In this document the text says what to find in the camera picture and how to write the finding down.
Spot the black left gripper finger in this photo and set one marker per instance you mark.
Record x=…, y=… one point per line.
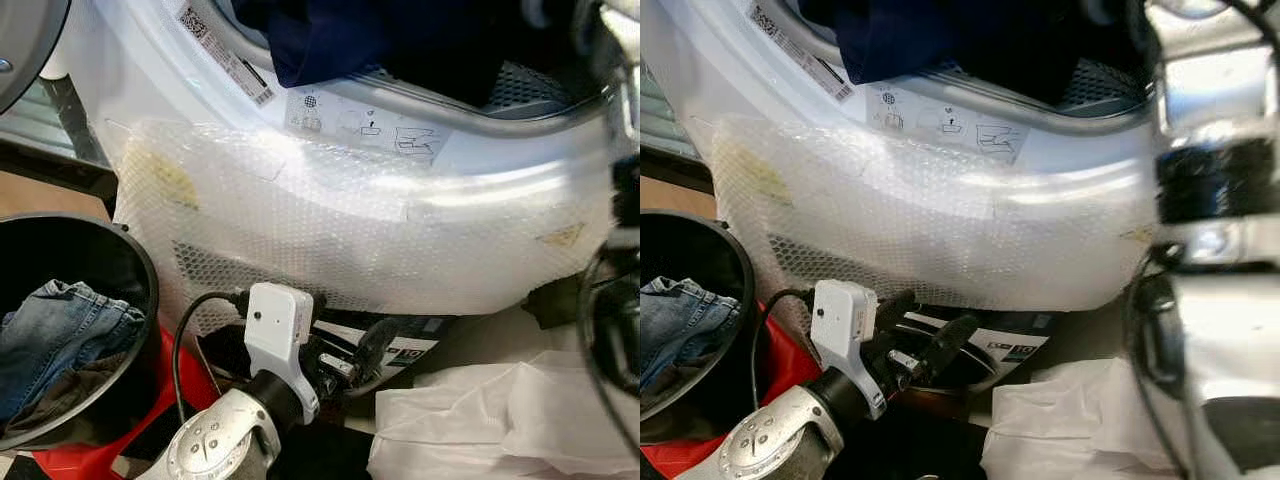
x=897, y=310
x=948, y=346
x=377, y=348

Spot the clear bubble wrap sheet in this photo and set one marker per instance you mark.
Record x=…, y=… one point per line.
x=930, y=230
x=350, y=235

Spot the dark grey garment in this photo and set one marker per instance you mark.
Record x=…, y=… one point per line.
x=80, y=395
x=690, y=395

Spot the black clothes pile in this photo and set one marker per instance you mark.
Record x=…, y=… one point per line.
x=1040, y=45
x=470, y=45

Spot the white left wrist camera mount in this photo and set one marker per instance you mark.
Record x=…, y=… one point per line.
x=840, y=318
x=275, y=320

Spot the red plastic crate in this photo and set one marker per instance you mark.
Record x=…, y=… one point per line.
x=785, y=360
x=180, y=385

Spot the long barcode sticker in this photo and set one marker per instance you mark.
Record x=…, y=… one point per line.
x=228, y=55
x=800, y=52

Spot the white plastic bag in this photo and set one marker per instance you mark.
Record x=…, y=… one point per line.
x=1070, y=425
x=500, y=425

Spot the white front-load dryer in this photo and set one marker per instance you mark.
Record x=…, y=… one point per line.
x=500, y=190
x=1080, y=185

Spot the round black laundry basket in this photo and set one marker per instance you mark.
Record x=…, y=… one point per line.
x=120, y=260
x=725, y=255

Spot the pictogram instruction sticker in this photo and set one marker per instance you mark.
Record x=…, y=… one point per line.
x=945, y=122
x=365, y=125

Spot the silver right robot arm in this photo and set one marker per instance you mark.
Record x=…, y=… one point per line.
x=1215, y=300
x=620, y=200

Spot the white washer with dark door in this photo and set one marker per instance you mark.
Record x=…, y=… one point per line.
x=1010, y=345
x=410, y=345

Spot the blue denim jeans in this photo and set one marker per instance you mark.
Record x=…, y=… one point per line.
x=685, y=325
x=60, y=330

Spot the round grey dryer door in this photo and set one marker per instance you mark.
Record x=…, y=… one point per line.
x=25, y=45

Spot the small yellow tape patch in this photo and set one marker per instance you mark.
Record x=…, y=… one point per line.
x=562, y=236
x=1140, y=235

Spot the white perforated lint filter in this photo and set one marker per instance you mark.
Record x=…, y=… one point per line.
x=1100, y=88
x=530, y=88

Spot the dark glass shelf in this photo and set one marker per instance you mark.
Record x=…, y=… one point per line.
x=50, y=150
x=670, y=145

